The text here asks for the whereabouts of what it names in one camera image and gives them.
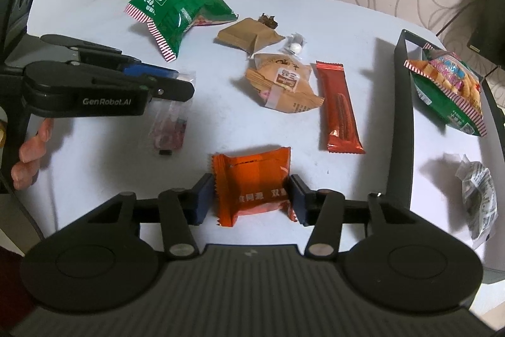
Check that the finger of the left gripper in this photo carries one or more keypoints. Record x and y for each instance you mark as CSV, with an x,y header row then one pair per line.
x,y
108,57
59,90

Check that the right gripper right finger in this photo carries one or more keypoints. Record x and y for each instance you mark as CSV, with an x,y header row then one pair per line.
x,y
323,210

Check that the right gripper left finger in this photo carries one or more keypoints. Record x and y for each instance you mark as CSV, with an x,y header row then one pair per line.
x,y
180,209

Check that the orange snack packet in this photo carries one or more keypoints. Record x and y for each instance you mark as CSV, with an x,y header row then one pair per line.
x,y
252,184

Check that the long red snack bar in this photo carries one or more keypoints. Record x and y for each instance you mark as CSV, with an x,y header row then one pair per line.
x,y
343,136

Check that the clear small candy bag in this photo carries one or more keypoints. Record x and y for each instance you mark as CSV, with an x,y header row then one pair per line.
x,y
167,124

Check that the large green snack bag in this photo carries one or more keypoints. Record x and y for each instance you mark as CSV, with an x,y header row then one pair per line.
x,y
169,20

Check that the tan cracker snack packet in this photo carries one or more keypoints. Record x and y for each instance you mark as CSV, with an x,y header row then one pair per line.
x,y
283,83

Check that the brown paper snack packet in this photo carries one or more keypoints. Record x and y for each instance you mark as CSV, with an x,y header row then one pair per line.
x,y
249,35

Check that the person's left hand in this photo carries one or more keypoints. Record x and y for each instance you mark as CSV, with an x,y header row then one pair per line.
x,y
30,154

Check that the black shallow tray box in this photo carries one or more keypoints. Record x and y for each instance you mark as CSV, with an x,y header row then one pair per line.
x,y
419,134

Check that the silver printed snack packet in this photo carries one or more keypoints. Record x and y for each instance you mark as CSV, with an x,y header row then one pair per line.
x,y
478,197

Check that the green chips bag in tray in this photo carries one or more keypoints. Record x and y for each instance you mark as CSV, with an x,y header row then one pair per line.
x,y
446,85

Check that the small brown wrapped candy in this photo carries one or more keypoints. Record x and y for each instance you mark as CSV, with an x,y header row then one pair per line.
x,y
268,21

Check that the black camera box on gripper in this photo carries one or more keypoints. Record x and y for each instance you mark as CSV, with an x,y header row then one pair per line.
x,y
14,18

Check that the black wall television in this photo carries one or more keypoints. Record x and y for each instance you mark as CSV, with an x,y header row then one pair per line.
x,y
488,36

